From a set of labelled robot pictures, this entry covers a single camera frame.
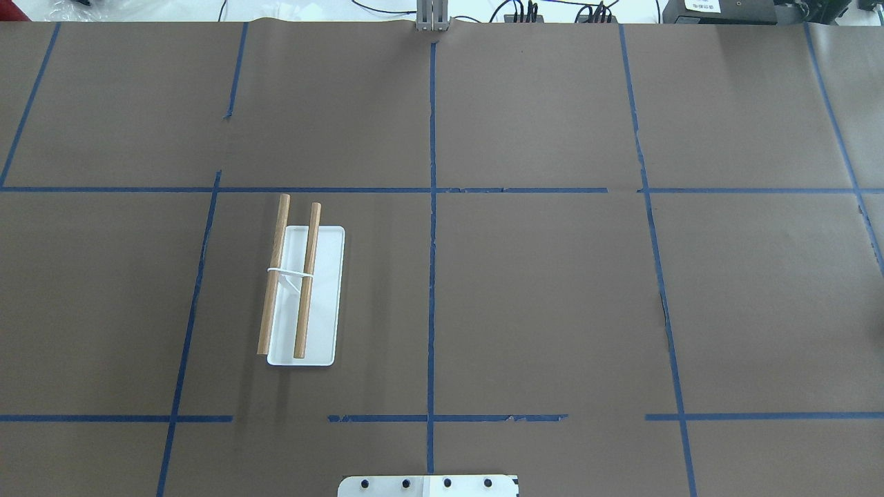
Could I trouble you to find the black power strip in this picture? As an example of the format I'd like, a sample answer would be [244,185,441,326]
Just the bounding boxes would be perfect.
[490,1,618,24]

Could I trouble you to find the right wooden rack rod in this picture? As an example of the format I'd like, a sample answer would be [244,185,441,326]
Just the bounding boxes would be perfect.
[294,202,322,359]

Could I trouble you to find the white rack base tray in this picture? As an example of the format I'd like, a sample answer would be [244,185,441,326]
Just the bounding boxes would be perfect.
[267,226,345,366]

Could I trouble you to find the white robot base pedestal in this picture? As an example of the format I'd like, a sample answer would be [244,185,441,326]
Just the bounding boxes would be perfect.
[337,474,520,496]

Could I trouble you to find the wooden rack rod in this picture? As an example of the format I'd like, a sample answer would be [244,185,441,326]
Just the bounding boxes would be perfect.
[257,194,291,355]
[294,202,322,359]

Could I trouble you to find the grey aluminium post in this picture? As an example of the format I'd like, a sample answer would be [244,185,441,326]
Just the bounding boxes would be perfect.
[416,0,450,32]

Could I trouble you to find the left wooden rack rod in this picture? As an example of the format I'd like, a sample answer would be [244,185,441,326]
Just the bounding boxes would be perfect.
[257,194,291,355]

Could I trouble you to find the clear plastic wrap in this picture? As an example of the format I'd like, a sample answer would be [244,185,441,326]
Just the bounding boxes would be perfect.
[45,1,110,22]

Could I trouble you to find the black device box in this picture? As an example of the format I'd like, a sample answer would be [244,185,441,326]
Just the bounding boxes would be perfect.
[661,1,818,26]

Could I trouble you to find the white rack wire bracket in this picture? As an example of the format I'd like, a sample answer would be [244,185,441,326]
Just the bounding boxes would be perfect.
[267,267,313,295]

